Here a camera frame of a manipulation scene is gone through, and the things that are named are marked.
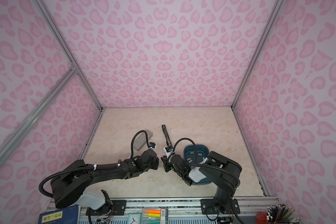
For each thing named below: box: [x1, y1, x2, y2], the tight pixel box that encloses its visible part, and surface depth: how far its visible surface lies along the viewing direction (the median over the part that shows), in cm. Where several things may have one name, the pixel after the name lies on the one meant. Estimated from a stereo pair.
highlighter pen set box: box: [141, 208, 169, 224], surface depth 72 cm
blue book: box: [38, 204, 81, 224], surface depth 71 cm
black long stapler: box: [161, 124, 174, 151], surface depth 102 cm
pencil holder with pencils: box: [255, 203, 303, 224], surface depth 61 cm
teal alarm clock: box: [127, 212, 142, 224], surface depth 70 cm
